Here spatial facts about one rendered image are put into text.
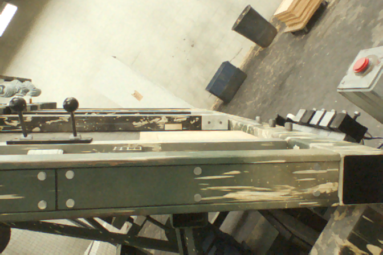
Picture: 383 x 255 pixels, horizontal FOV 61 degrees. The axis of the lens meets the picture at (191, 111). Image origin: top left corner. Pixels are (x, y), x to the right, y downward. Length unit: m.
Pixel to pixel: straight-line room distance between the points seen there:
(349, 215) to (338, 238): 0.05
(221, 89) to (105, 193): 4.97
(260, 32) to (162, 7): 2.04
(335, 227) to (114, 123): 1.00
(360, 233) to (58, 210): 0.60
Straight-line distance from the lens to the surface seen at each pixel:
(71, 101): 0.82
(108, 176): 0.62
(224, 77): 5.53
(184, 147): 0.86
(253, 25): 5.57
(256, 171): 0.65
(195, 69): 6.50
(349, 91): 0.81
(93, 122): 1.48
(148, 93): 5.10
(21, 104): 0.85
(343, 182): 0.74
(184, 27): 6.51
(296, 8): 4.34
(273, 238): 1.96
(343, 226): 0.81
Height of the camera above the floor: 1.30
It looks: 9 degrees down
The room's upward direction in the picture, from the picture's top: 57 degrees counter-clockwise
